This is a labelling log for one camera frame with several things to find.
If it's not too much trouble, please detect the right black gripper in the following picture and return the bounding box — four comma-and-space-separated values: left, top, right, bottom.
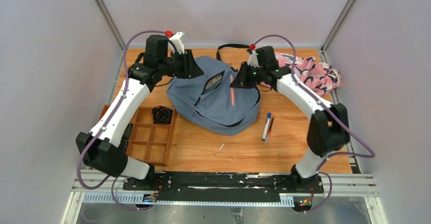
231, 61, 266, 89

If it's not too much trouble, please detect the pink pen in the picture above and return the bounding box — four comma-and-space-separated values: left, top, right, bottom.
230, 75, 235, 106

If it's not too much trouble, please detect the blue student backpack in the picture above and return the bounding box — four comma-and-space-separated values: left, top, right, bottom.
167, 56, 261, 136

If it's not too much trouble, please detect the blue cap marker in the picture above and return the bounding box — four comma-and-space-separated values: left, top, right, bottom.
261, 112, 272, 141

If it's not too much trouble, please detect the beige snap wallet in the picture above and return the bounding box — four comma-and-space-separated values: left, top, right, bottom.
205, 74, 223, 89

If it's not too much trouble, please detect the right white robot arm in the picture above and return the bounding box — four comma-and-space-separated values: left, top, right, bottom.
230, 44, 350, 192

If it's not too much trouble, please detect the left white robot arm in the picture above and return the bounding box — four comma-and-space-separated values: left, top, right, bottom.
76, 31, 203, 190

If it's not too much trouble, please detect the pink floral cloth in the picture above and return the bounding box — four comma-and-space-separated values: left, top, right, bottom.
275, 52, 342, 96

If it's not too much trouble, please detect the wooden compartment tray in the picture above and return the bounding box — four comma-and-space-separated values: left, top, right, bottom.
118, 107, 177, 167

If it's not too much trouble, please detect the green dark rolled sock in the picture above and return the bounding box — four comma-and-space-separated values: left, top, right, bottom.
121, 123, 133, 141

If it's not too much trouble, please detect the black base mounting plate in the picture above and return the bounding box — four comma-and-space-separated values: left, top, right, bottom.
123, 171, 324, 203

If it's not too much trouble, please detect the aluminium frame rail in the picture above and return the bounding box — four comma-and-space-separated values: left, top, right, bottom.
61, 170, 387, 223

